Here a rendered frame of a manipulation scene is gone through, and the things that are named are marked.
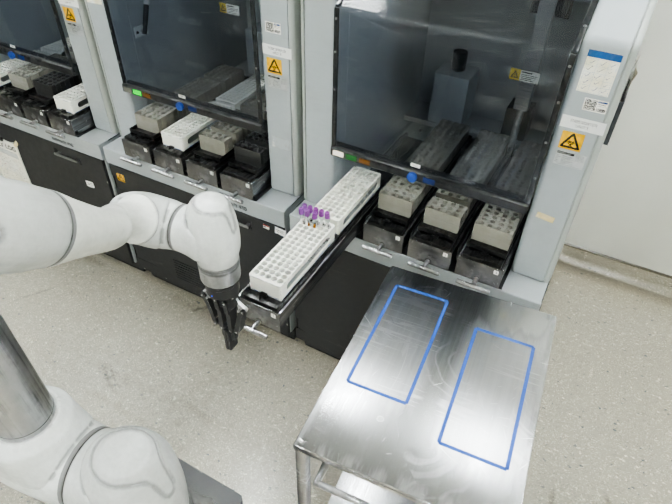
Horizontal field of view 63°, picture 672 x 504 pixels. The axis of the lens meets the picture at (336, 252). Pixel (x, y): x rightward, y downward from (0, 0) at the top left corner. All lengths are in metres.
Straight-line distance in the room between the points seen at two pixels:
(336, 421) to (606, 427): 1.42
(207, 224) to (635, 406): 1.92
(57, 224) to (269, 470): 1.52
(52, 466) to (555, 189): 1.28
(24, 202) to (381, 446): 0.81
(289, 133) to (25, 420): 1.13
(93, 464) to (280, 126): 1.15
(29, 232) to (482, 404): 0.96
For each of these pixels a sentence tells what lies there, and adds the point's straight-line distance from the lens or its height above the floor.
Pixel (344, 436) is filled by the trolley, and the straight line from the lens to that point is 1.20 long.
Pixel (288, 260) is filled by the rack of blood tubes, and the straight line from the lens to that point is 1.48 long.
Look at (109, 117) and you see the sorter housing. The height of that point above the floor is 0.81.
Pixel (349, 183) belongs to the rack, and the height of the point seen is 0.86.
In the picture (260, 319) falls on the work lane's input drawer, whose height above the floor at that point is 0.76.
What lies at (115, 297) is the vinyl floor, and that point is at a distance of 2.75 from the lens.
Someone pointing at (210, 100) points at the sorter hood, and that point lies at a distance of 1.93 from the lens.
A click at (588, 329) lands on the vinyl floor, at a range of 2.73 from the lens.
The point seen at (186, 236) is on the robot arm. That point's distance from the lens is 1.13.
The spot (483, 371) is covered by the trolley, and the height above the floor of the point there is 0.82.
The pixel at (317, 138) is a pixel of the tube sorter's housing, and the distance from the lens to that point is 1.75.
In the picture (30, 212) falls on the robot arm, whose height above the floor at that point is 1.48.
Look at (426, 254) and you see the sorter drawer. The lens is 1.67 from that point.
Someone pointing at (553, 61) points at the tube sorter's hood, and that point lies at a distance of 1.39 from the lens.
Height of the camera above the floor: 1.85
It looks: 41 degrees down
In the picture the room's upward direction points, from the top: 2 degrees clockwise
